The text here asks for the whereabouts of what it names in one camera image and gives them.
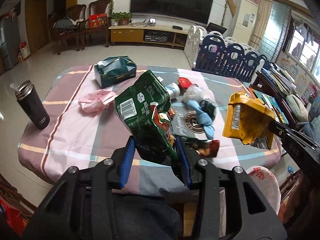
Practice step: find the yellow snack bag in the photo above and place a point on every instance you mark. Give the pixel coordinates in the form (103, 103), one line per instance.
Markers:
(247, 119)

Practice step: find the light blue cloth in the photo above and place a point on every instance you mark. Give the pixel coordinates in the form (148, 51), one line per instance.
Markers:
(203, 119)

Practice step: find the potted green plant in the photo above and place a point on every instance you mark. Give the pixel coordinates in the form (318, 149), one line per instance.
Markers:
(122, 18)

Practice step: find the green snack bag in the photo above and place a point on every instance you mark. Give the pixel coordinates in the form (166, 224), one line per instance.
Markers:
(144, 109)

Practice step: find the pink plastic bag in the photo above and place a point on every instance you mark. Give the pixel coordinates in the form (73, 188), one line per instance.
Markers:
(97, 101)

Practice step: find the stack of books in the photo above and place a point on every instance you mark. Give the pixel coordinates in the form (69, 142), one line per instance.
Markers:
(266, 83)

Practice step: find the white plastic bag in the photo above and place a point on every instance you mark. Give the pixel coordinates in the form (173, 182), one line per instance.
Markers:
(197, 93)

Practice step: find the dark green tissue pack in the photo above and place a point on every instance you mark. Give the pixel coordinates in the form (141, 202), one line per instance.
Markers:
(114, 70)

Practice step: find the red snack wrapper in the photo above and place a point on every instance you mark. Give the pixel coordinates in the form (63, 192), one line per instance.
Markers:
(204, 148)

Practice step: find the beige curtain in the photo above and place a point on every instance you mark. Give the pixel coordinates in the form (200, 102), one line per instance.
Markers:
(264, 10)

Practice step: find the wooden armchair left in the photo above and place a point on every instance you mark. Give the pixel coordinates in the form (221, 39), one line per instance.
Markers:
(70, 27)

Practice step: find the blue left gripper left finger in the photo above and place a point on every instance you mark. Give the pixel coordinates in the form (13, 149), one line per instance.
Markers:
(126, 164)

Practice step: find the black tumbler with straw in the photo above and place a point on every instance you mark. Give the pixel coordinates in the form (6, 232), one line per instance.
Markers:
(29, 100)

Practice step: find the wooden tv cabinet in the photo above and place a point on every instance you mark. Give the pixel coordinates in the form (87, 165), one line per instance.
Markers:
(145, 34)

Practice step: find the wooden armchair right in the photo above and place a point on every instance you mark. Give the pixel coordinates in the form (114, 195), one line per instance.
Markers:
(96, 7)

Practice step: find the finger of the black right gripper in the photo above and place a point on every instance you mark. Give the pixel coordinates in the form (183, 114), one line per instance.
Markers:
(296, 144)

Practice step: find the white standing air conditioner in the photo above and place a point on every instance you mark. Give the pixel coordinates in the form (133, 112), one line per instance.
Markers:
(244, 21)

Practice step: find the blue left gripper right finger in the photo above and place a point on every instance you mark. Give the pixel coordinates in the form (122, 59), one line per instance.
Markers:
(183, 166)

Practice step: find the red gift box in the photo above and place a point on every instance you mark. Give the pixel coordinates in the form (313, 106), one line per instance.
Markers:
(97, 21)

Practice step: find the plaid pink grey tablecloth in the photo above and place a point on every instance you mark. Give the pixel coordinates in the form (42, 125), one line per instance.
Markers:
(76, 138)

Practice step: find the white paper cup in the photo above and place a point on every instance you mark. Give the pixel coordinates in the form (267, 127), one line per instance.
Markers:
(173, 90)

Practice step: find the wooden armchair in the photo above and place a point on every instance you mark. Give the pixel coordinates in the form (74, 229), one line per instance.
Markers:
(70, 27)
(96, 7)

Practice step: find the navy white baby fence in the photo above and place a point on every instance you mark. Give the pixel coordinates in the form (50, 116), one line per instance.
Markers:
(211, 53)

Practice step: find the green grey cushion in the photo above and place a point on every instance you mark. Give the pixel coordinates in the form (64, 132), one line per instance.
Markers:
(297, 108)

